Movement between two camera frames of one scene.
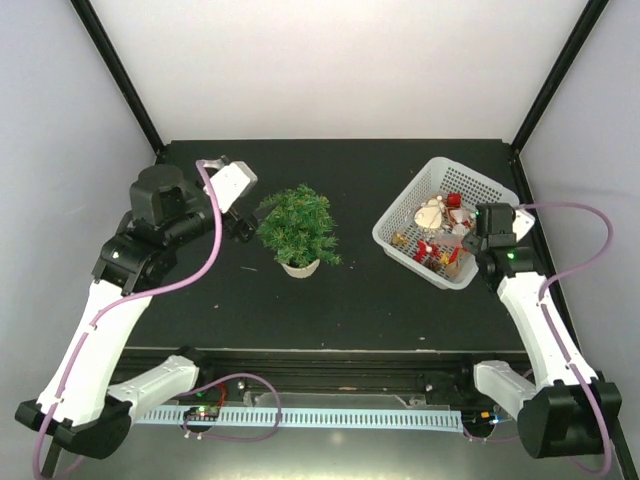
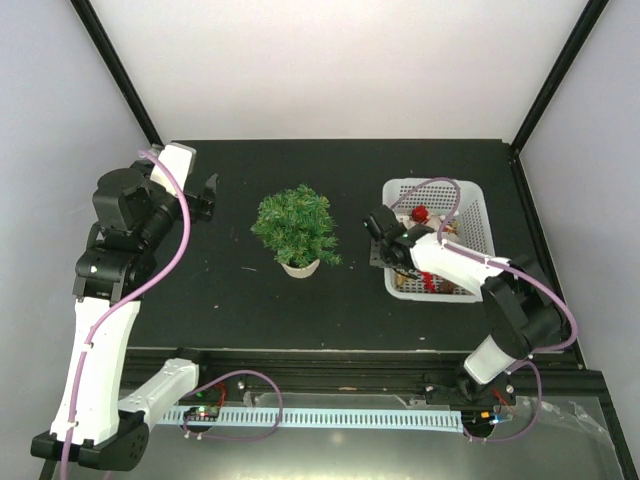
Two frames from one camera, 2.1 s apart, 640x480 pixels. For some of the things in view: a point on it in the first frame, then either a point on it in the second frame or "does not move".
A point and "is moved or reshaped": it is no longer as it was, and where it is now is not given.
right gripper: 469,242 -> 374,258
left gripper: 248,226 -> 203,210
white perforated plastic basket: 426,226 is moved or reshaped
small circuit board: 202,413 does not move
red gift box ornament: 454,200 -> 420,214
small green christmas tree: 298,226 does not move
